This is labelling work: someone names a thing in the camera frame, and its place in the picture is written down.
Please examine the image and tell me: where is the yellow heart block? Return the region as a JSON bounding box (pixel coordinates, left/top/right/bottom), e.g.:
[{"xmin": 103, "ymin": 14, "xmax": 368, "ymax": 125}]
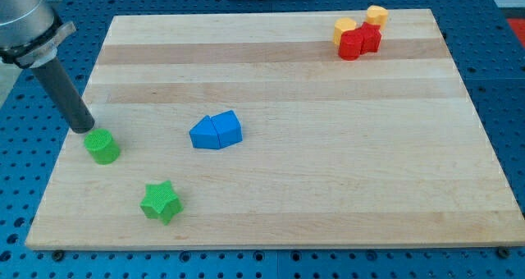
[{"xmin": 365, "ymin": 5, "xmax": 389, "ymax": 30}]

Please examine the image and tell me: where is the blue pentagon block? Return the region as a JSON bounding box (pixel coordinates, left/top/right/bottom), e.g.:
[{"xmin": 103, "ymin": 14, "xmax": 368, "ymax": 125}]
[{"xmin": 211, "ymin": 110, "xmax": 243, "ymax": 149}]

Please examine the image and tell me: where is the wooden board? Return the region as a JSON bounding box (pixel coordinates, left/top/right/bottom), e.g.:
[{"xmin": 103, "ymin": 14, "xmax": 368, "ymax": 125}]
[{"xmin": 25, "ymin": 9, "xmax": 524, "ymax": 251}]

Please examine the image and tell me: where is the yellow cylinder block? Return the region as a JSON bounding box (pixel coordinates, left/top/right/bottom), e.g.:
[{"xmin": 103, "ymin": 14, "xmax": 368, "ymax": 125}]
[{"xmin": 332, "ymin": 17, "xmax": 357, "ymax": 46}]

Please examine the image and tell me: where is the green star block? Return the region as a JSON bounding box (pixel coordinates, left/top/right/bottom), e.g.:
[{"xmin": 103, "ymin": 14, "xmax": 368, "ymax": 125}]
[{"xmin": 140, "ymin": 181, "xmax": 184, "ymax": 225}]

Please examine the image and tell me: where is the green cylinder block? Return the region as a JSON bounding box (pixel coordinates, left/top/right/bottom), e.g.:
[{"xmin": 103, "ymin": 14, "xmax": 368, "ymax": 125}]
[{"xmin": 84, "ymin": 129, "xmax": 121, "ymax": 165}]

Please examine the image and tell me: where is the red star block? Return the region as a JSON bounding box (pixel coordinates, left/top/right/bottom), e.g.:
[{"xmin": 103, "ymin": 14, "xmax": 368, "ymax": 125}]
[{"xmin": 360, "ymin": 22, "xmax": 382, "ymax": 54}]

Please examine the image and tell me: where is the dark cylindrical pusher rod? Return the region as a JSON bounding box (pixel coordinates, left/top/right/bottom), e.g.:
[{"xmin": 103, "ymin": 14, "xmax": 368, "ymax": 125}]
[{"xmin": 31, "ymin": 57, "xmax": 95, "ymax": 134}]

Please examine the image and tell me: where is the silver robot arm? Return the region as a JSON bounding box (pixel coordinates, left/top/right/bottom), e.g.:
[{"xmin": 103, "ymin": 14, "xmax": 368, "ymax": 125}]
[{"xmin": 1, "ymin": 0, "xmax": 95, "ymax": 134}]

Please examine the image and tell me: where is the blue triangle block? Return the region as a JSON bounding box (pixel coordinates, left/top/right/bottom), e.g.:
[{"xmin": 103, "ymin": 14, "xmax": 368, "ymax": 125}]
[{"xmin": 189, "ymin": 115, "xmax": 221, "ymax": 149}]

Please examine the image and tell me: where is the red cylinder block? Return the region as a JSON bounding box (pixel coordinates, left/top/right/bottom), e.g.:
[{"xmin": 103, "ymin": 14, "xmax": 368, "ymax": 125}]
[{"xmin": 338, "ymin": 30, "xmax": 363, "ymax": 61}]

